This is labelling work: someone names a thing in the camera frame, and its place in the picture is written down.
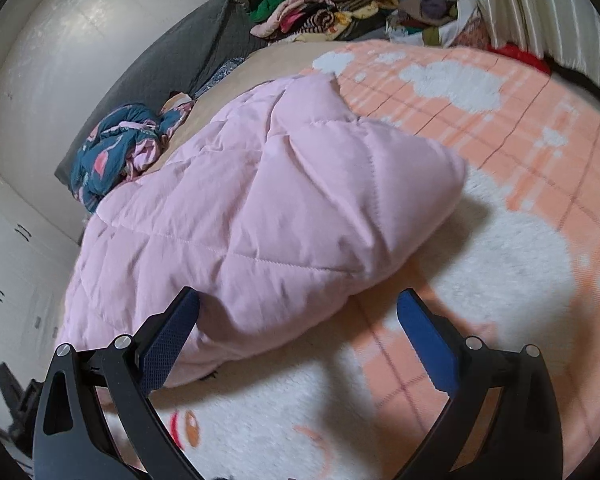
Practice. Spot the blue patterned cloth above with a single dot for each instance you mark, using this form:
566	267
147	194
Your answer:
222	72

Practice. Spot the bag full of clothes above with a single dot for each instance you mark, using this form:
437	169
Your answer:
440	20

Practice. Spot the bed with beige sheet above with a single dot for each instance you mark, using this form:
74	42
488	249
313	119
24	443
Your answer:
265	65

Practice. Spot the blue floral quilt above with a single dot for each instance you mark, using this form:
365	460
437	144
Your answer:
115	155

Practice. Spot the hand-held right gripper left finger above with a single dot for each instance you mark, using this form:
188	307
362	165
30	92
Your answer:
167	340

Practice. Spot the pile of folded clothes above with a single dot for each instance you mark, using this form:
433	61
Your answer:
320	5

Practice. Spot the red plastic bag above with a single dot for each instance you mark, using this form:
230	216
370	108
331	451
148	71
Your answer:
520	57

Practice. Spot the white wardrobe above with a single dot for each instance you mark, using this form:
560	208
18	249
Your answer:
15	270

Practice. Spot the white satin curtain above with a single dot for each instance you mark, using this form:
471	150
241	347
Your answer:
530	5

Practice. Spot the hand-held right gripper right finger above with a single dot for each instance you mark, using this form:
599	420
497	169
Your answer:
430	345

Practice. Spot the orange plaid cloud blanket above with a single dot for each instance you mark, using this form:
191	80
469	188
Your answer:
505	160

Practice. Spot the pink quilted jacket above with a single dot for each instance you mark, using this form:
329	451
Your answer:
260	210

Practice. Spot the grey headboard cushion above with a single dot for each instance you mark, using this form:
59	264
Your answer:
145	60

